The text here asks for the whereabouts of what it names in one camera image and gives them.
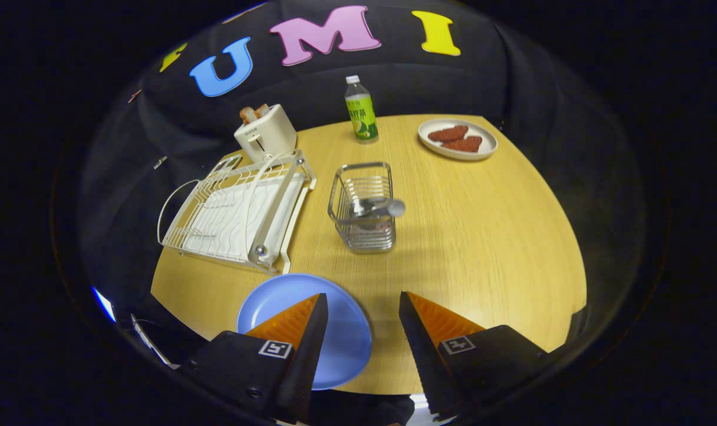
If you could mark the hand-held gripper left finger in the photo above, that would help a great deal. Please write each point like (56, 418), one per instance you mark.
(308, 355)

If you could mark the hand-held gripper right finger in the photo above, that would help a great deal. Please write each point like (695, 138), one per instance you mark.
(423, 361)

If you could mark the blue plate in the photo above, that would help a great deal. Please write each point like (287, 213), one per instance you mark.
(346, 337)

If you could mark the white oval dish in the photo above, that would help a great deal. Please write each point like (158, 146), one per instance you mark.
(453, 155)

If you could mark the computer monitor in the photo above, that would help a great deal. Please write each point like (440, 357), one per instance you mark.
(104, 305)

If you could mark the red meat slice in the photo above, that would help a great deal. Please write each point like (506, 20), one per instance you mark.
(464, 144)
(448, 133)

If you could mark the white toaster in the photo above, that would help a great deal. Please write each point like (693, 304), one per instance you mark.
(270, 133)

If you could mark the green label drink bottle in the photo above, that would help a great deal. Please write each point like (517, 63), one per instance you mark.
(361, 118)

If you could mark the silver cloth clip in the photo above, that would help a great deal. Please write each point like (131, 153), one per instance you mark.
(160, 161)

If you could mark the toast slice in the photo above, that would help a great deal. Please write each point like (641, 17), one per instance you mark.
(263, 110)
(248, 114)

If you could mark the red cloth clip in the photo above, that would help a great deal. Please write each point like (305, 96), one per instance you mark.
(135, 95)

